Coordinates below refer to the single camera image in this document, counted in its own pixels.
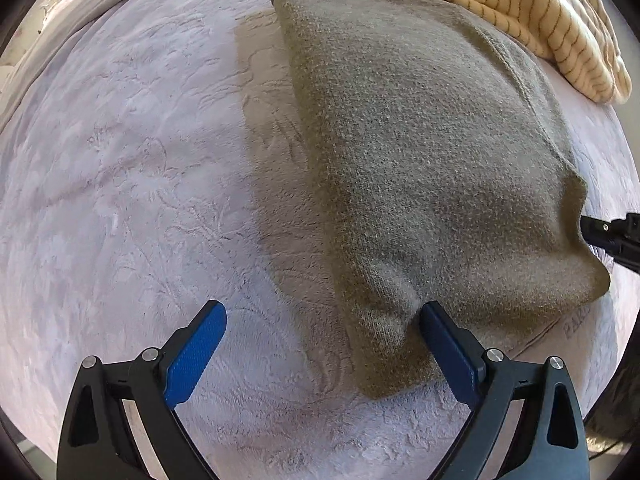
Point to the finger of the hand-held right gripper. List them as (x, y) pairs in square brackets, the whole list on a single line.
[(607, 234)]

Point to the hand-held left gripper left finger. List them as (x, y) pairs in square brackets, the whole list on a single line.
[(192, 355)]

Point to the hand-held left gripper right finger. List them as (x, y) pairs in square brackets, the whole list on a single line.
[(450, 355)]

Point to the grey-green knit sweater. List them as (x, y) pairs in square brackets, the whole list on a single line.
[(425, 160)]

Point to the pale pink plush blanket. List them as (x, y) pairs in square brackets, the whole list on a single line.
[(140, 185)]

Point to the cream striped knit garment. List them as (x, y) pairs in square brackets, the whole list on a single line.
[(550, 15)]

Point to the white bed sheet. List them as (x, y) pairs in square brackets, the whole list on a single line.
[(75, 7)]

